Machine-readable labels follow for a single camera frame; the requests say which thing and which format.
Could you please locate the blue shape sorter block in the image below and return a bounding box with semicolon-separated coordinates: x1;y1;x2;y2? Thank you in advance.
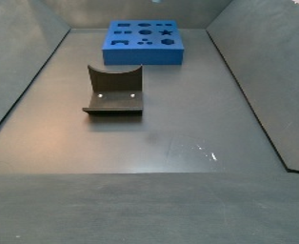
101;20;183;65

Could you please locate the black curved holder stand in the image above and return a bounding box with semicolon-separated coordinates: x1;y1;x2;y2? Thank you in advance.
82;66;143;114

